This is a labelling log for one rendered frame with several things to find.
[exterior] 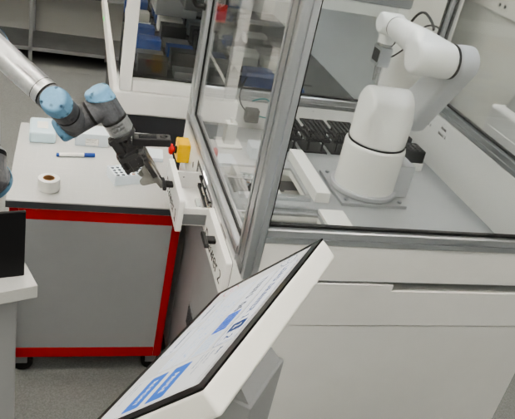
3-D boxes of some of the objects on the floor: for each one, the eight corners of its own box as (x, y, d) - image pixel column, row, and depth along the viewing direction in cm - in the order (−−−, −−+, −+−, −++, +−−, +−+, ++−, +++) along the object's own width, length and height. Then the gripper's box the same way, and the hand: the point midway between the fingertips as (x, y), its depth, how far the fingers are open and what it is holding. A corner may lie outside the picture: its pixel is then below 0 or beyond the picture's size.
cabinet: (185, 526, 203) (230, 327, 166) (155, 315, 289) (180, 152, 252) (452, 504, 231) (542, 328, 193) (352, 317, 317) (400, 170, 279)
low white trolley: (2, 377, 241) (5, 199, 206) (17, 278, 293) (21, 121, 257) (160, 375, 258) (187, 209, 222) (146, 281, 310) (167, 135, 274)
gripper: (106, 132, 197) (141, 185, 209) (107, 147, 188) (144, 202, 200) (131, 119, 197) (165, 173, 209) (134, 134, 188) (169, 189, 199)
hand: (160, 180), depth 203 cm, fingers closed on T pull, 3 cm apart
